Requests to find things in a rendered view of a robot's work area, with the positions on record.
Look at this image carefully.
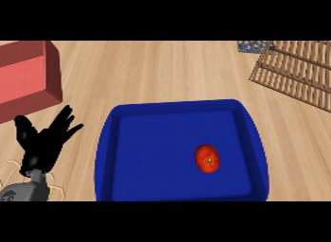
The red open box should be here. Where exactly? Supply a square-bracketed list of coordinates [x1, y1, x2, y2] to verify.
[0, 41, 64, 130]

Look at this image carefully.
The blue plastic tray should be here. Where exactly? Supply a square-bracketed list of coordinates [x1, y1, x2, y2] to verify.
[93, 98, 270, 202]

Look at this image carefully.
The red round fruit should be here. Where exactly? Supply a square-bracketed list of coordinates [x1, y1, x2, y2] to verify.
[192, 144, 222, 174]

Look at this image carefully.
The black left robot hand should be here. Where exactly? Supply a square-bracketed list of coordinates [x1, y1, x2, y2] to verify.
[13, 104, 86, 178]

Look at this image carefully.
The brown wooden tiered shelf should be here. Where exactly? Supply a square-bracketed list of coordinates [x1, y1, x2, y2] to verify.
[247, 41, 331, 118]

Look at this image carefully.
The dark speckled blue object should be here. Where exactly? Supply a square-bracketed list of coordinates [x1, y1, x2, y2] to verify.
[236, 41, 276, 56]

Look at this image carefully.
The pale wire basket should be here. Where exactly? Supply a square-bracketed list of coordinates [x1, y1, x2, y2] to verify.
[0, 160, 67, 202]

